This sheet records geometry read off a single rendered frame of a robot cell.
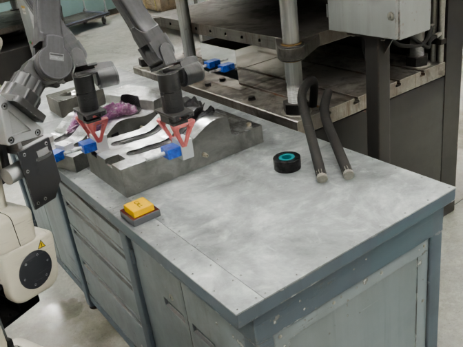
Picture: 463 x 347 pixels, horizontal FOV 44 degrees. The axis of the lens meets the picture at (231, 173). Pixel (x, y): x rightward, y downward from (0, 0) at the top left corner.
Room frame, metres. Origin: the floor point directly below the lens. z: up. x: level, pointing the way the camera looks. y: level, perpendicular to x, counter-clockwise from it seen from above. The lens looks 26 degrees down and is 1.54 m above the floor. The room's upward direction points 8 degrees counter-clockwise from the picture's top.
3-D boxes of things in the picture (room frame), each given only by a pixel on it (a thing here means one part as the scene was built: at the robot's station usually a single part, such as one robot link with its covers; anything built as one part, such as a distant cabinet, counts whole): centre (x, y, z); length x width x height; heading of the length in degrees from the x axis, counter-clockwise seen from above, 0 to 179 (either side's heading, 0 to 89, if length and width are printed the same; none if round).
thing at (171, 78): (1.46, 0.12, 1.12); 0.07 x 0.06 x 0.07; 129
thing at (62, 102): (2.37, 0.61, 0.84); 0.20 x 0.15 x 0.07; 122
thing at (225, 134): (1.70, 0.16, 0.87); 0.50 x 0.26 x 0.14; 122
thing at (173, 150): (1.43, 0.16, 0.94); 0.13 x 0.05 x 0.05; 122
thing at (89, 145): (1.61, 0.42, 0.91); 0.13 x 0.05 x 0.05; 122
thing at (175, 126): (1.44, 0.12, 0.99); 0.07 x 0.07 x 0.09; 32
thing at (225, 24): (2.67, -0.28, 0.96); 1.29 x 0.83 x 0.18; 32
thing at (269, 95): (2.68, -0.26, 0.76); 1.30 x 0.84 x 0.07; 32
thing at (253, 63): (2.59, -0.22, 0.87); 0.50 x 0.27 x 0.17; 122
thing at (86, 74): (1.63, 0.38, 1.10); 0.07 x 0.06 x 0.07; 116
